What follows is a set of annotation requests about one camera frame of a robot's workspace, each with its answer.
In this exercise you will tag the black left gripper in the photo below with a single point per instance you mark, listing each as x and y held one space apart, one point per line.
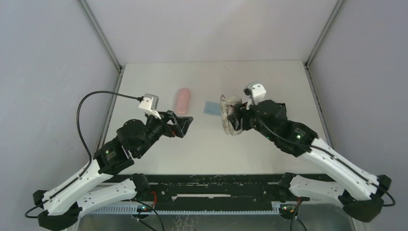
170 123

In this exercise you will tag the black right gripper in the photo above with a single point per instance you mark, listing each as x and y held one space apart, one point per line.
243 117

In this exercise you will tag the pink glasses case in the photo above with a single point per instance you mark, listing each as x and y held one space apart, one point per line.
182 101

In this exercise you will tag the light blue cleaning cloth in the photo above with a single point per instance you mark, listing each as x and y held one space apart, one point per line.
212 108

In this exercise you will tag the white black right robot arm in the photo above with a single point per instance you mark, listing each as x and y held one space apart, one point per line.
358 193

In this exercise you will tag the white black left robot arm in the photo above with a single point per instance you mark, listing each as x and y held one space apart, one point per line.
64 205

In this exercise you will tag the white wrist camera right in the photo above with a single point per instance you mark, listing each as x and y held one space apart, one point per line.
256 93

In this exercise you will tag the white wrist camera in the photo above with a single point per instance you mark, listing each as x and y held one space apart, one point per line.
149 105
256 93

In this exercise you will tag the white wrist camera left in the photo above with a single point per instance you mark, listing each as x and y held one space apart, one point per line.
149 105

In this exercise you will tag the aluminium frame rail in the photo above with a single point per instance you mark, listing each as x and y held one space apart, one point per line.
107 47
326 68

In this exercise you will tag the right aluminium frame rail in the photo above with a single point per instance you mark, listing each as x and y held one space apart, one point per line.
326 68

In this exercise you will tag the white slotted cable duct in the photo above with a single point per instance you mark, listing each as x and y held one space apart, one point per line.
128 209

